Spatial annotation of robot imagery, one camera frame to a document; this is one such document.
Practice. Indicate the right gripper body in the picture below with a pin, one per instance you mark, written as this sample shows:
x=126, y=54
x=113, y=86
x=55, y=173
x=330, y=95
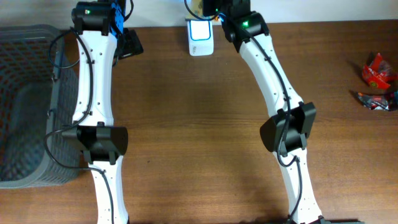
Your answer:
x=213, y=6

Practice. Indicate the yellow snack bag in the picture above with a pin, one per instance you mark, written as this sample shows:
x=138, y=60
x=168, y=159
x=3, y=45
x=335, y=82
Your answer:
x=196, y=6

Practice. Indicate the black red snack packet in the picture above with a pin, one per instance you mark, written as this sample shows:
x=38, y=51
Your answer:
x=373, y=102

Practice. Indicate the blue mouthwash bottle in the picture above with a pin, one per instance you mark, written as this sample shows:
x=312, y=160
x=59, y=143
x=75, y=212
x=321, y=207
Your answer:
x=392, y=100

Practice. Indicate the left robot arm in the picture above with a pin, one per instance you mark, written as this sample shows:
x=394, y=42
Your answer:
x=102, y=41

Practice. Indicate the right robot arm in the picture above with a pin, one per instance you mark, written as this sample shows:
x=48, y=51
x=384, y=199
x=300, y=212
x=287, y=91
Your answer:
x=287, y=130

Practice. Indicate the white barcode scanner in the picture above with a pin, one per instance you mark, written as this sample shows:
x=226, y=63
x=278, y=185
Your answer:
x=200, y=38

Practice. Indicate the grey plastic mesh basket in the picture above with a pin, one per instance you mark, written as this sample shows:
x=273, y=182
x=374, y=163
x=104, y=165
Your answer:
x=36, y=98

